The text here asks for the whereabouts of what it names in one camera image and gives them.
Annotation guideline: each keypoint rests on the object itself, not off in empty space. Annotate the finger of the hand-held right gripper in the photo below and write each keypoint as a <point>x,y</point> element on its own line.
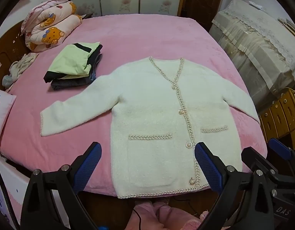
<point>252,159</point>
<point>279,147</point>

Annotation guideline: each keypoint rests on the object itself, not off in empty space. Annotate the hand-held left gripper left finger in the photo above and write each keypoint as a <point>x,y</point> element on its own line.
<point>90,163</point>

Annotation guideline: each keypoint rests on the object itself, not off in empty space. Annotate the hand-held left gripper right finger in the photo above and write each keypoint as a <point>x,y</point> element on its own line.
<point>207,165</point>

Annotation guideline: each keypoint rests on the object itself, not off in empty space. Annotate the white fluffy cardigan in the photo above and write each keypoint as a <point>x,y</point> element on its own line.
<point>150,105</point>

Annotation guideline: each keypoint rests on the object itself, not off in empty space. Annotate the folded green and black clothes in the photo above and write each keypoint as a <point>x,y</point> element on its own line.
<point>73,83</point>

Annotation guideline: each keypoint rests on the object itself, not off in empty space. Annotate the wooden bookshelf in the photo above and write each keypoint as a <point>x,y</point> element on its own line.
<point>279,117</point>

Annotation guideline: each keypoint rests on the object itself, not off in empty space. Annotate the person's pink pajama legs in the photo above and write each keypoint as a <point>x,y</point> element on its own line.
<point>171,215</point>

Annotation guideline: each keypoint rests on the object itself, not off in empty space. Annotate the white printed pillow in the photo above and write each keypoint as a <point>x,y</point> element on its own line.
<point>2,110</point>

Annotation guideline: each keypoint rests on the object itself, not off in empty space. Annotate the folded green garment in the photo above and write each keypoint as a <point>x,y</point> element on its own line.
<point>68,60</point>

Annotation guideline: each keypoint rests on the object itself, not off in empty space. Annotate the stack of books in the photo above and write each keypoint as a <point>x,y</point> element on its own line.
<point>287,27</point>

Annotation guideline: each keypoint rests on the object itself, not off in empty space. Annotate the crumpled beige cloth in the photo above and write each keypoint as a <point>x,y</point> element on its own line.
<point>20,64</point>

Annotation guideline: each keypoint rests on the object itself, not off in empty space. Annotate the pink bed blanket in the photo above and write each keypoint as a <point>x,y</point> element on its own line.
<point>138,38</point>

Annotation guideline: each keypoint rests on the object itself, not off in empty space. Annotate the rolled cartoon bear quilt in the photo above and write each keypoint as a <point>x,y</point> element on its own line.
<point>51,28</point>

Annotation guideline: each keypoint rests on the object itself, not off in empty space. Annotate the brown wooden headboard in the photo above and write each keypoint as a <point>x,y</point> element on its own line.
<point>8,45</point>

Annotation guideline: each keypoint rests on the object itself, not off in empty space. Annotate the white paper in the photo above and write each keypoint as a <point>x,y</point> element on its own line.
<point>256,4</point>

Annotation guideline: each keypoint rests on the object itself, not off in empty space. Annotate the brown wooden door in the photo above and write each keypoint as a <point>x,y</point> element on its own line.
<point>200,4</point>

